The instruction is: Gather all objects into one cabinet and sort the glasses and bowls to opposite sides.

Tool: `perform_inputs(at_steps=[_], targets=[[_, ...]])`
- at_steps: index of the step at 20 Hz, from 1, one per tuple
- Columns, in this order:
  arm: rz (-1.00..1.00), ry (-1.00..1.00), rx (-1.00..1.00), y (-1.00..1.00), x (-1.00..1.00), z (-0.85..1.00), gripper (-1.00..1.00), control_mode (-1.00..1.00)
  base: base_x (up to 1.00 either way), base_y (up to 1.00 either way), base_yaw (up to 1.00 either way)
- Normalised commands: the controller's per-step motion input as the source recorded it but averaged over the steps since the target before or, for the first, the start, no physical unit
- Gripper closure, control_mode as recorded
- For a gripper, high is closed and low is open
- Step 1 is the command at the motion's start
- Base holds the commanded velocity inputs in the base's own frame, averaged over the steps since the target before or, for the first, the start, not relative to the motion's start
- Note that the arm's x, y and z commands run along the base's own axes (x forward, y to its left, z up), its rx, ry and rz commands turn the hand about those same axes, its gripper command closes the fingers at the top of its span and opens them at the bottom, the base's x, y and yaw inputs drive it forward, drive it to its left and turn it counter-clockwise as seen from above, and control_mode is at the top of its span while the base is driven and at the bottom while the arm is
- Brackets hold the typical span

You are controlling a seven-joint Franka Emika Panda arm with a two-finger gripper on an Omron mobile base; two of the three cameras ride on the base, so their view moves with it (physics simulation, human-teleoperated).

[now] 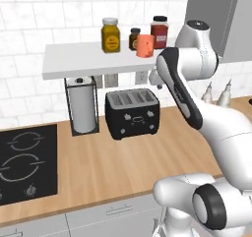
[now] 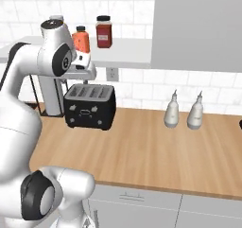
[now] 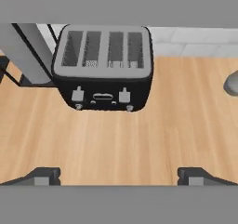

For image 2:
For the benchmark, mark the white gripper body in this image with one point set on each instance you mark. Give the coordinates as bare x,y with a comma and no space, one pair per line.
82,73

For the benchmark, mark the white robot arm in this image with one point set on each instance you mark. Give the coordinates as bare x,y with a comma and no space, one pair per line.
19,134

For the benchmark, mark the grey base cabinet door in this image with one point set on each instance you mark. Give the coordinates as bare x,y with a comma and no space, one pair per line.
135,217
211,222

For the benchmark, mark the orange bottle with black cap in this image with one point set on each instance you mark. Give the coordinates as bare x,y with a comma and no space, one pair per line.
82,42

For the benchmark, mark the black toaster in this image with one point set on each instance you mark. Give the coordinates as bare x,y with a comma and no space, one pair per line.
89,112

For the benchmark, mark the white paper towel roll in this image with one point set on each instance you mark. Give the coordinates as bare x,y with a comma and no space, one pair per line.
50,96

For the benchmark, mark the red jar with black lid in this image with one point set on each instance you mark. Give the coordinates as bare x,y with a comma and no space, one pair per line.
104,33

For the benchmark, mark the white squeeze bottle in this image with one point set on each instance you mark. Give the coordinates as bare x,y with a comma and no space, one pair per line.
171,113
195,115

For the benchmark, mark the grey drawer front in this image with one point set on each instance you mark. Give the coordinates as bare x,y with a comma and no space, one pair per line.
214,206
157,198

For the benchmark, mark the black object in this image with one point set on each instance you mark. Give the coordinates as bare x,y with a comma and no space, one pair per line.
240,124

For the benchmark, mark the grey wall outlet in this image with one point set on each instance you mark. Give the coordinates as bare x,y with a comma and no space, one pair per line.
112,74

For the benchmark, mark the grey wall shelf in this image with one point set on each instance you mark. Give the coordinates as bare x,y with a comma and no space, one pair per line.
126,53

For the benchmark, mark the grey wall cabinet door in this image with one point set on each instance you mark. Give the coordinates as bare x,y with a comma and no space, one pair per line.
198,26

